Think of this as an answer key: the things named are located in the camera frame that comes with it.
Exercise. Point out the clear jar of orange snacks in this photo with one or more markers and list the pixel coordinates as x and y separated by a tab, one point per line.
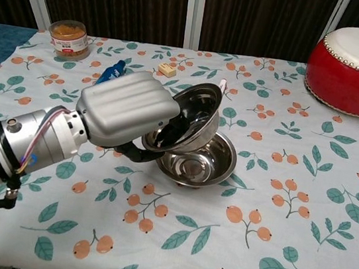
68	40

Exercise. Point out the small beige block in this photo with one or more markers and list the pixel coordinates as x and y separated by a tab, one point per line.
167	70

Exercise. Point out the red white marker pen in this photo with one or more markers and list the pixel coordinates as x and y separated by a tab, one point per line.
222	85

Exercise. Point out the floral printed tablecloth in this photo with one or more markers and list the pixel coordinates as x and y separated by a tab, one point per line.
165	233

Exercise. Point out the red drum with white skin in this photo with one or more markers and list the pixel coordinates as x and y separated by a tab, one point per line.
351	78

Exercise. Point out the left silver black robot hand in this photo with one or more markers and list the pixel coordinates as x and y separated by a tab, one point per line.
126	107

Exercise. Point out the blue spray bottle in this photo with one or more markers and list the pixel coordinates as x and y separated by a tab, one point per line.
115	70

